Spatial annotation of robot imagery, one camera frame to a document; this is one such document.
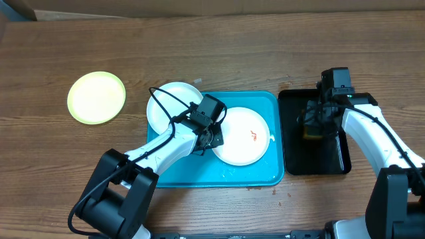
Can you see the teal plastic tray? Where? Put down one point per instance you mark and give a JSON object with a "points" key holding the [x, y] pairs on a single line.
{"points": [[195, 171]]}

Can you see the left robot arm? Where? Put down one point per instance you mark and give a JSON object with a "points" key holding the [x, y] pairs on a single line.
{"points": [[116, 199]]}

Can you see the black plastic tray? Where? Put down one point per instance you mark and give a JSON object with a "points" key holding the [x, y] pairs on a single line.
{"points": [[325, 156]]}

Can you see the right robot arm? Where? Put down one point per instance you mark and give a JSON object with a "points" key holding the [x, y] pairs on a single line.
{"points": [[396, 206]]}

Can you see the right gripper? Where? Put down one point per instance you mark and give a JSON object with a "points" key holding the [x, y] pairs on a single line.
{"points": [[313, 120]]}

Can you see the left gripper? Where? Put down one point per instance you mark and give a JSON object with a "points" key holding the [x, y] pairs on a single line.
{"points": [[218, 136]]}

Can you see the green yellow scrub sponge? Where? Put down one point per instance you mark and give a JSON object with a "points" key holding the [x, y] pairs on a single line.
{"points": [[312, 133]]}

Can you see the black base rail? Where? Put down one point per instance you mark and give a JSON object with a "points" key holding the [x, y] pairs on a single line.
{"points": [[294, 234]]}

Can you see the white plate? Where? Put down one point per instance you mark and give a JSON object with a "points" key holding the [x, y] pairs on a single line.
{"points": [[246, 137], [185, 92]]}

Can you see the yellow green rimmed plate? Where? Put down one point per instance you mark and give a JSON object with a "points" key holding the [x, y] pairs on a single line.
{"points": [[96, 98]]}

